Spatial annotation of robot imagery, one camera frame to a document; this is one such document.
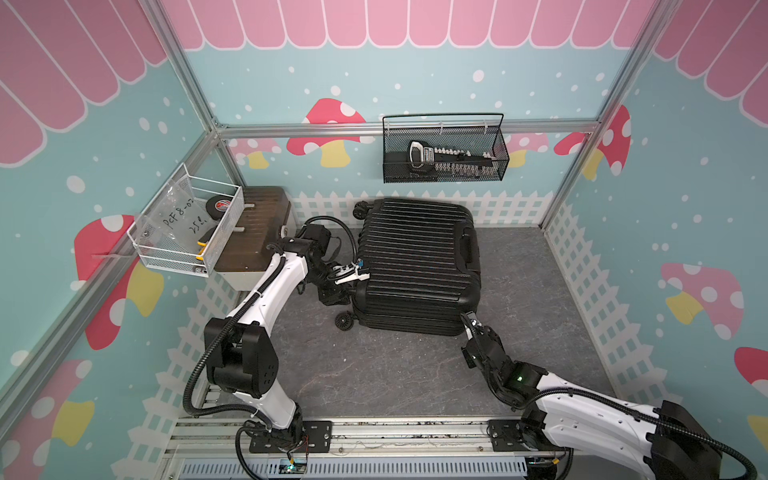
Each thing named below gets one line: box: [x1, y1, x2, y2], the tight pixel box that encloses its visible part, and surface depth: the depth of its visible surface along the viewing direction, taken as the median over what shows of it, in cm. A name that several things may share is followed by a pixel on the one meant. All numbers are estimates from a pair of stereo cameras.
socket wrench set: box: [409, 141, 495, 176], surface depth 91 cm
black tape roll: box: [206, 195, 233, 220], surface depth 81 cm
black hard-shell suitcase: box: [335, 198, 482, 336], surface depth 86 cm
